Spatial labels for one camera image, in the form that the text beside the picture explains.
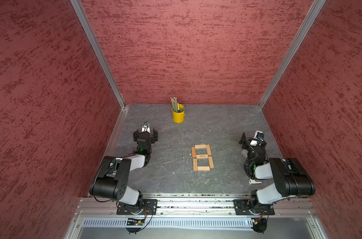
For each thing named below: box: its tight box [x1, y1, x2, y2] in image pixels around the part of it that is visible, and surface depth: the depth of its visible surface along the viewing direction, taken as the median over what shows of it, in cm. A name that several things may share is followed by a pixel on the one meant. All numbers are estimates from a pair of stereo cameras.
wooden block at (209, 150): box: [205, 143, 212, 156], surface depth 97 cm
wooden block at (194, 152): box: [191, 146, 197, 159], surface depth 96 cm
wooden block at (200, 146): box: [194, 144, 207, 149], surface depth 98 cm
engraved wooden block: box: [196, 154, 209, 159], surface depth 94 cm
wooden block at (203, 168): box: [197, 165, 211, 171], surface depth 89 cm
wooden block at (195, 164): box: [192, 158, 198, 171], surface depth 90 cm
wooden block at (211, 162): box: [207, 156, 215, 169], surface depth 91 cm
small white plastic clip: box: [248, 178, 263, 185], surface depth 83 cm
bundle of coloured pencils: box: [170, 96, 180, 113], surface depth 105 cm
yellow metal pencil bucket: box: [171, 103, 186, 123], surface depth 106 cm
